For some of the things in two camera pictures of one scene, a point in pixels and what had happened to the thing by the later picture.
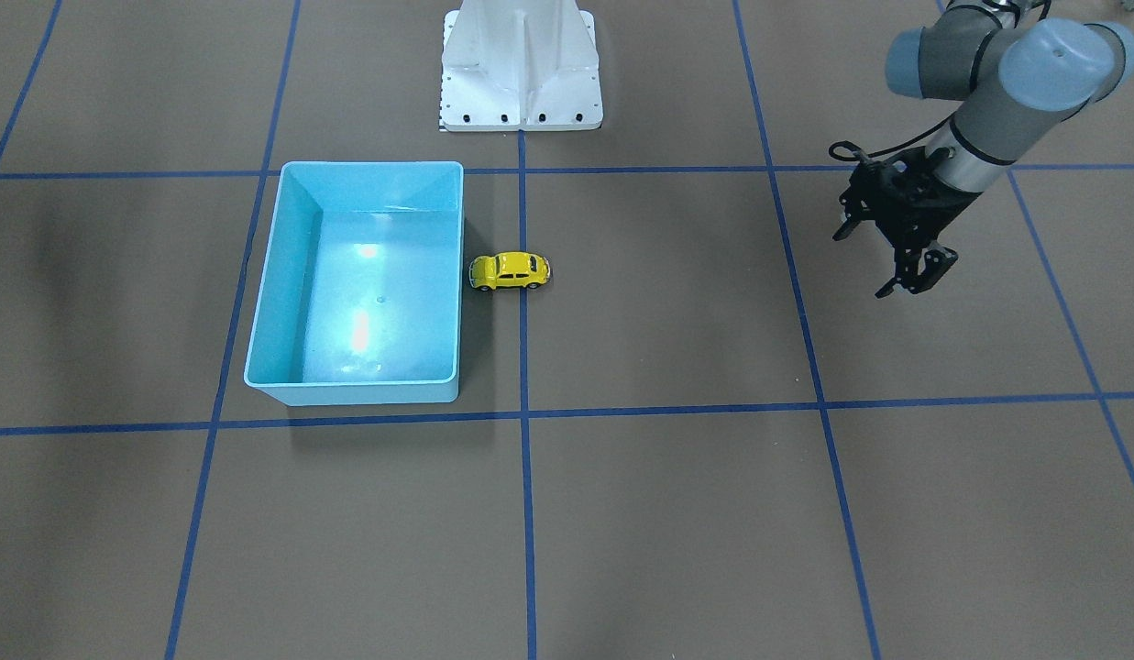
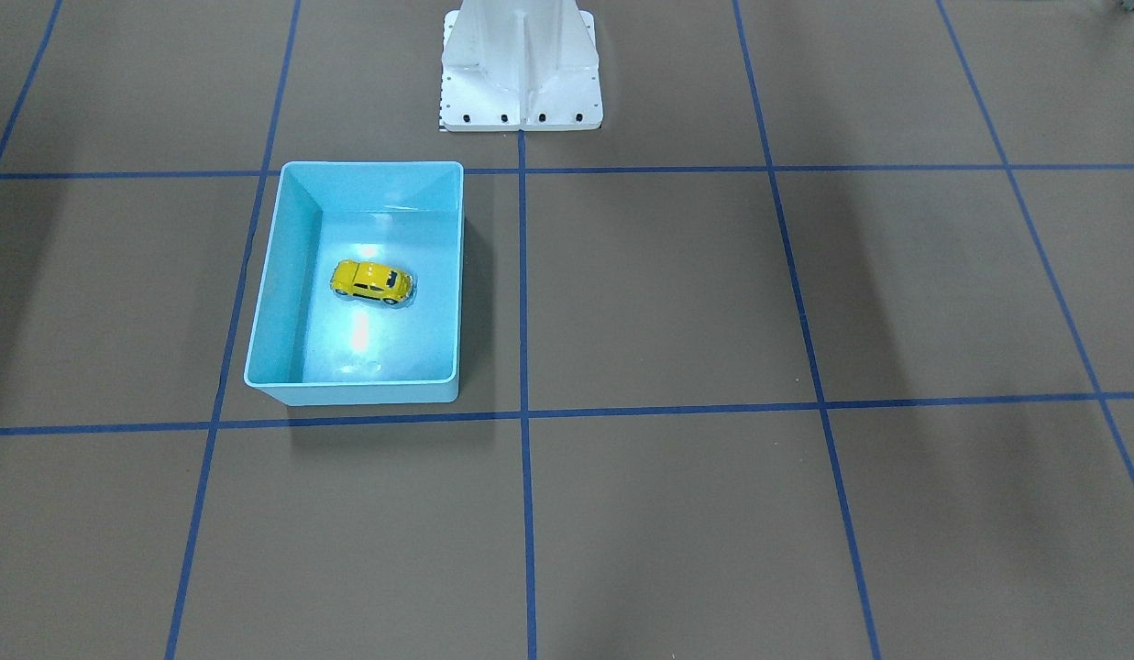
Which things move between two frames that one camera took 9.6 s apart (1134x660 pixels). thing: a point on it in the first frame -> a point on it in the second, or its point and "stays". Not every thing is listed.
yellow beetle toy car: (509, 269) -> (371, 280)
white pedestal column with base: (520, 65) stays
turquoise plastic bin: (359, 292) stays
